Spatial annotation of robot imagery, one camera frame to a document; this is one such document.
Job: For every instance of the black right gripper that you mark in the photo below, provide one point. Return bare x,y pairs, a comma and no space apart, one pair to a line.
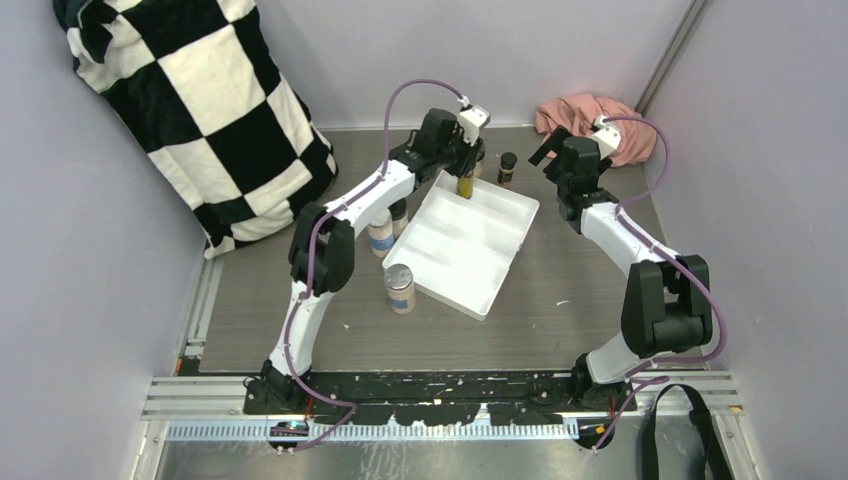
555,143

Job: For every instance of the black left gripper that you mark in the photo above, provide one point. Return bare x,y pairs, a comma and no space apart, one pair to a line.
469,154

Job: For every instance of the gold-cap yellow sauce bottle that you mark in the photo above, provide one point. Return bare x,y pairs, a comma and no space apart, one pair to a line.
465,185

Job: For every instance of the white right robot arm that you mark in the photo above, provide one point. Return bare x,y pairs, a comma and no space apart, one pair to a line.
665,309

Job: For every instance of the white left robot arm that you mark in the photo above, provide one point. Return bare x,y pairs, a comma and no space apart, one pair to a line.
322,251

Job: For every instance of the blue-label shaker near arm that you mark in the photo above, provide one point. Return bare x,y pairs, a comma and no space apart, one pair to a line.
380,233

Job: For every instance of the pink cloth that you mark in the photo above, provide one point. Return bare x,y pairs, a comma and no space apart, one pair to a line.
577,114

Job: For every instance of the small black-cap spice bottle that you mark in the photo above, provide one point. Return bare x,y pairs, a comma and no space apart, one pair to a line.
508,162

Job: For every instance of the white divided plastic tray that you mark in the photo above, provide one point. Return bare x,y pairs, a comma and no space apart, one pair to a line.
461,250

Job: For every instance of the blue-label silver-top shaker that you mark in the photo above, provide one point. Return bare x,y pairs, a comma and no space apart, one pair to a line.
399,282

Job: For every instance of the black white checkered blanket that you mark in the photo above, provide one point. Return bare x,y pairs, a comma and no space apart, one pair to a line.
196,85

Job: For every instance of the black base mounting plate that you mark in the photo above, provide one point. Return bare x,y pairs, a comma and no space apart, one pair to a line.
440,398

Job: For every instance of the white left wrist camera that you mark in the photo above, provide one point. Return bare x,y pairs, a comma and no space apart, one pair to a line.
472,119

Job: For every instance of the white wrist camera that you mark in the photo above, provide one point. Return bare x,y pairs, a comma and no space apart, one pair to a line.
607,136
472,119

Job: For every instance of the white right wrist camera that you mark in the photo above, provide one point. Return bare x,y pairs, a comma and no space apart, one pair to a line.
607,136

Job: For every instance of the aluminium frame rail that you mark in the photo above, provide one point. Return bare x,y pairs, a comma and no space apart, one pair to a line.
546,313

